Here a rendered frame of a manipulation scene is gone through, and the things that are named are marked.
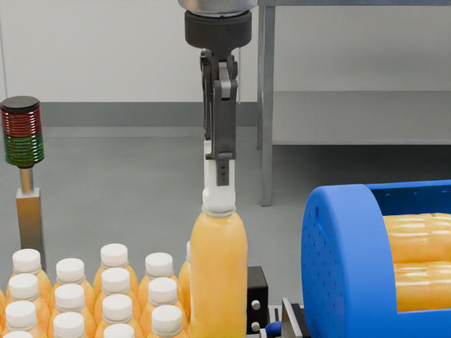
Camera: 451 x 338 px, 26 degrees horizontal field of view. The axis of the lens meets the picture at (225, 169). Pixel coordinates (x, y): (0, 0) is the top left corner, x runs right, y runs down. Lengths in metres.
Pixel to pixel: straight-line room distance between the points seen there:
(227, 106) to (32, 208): 0.65
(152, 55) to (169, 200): 0.92
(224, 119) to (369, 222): 0.29
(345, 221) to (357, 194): 0.06
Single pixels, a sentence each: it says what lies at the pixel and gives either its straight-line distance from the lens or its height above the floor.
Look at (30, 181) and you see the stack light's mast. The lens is 1.64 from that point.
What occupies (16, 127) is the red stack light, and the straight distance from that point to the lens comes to 1.58.
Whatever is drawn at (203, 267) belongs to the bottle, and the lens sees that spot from 1.18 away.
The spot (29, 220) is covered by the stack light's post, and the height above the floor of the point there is 1.06.
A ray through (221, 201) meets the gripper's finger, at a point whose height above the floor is 1.29.
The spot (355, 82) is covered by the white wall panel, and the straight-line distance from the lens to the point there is 4.87.
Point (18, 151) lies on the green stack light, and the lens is 1.60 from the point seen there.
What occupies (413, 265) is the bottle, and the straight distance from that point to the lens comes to 1.33.
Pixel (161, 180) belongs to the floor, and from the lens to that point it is 4.35.
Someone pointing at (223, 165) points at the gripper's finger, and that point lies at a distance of 1.12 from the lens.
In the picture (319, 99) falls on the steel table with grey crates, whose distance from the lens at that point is 4.49.
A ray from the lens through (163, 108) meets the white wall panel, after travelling 4.87.
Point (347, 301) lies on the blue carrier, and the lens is 1.23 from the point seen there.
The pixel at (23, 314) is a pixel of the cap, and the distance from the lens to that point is 1.31.
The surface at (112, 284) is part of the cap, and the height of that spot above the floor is 1.10.
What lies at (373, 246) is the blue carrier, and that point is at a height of 1.20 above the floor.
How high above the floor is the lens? 1.79
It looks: 24 degrees down
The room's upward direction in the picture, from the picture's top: straight up
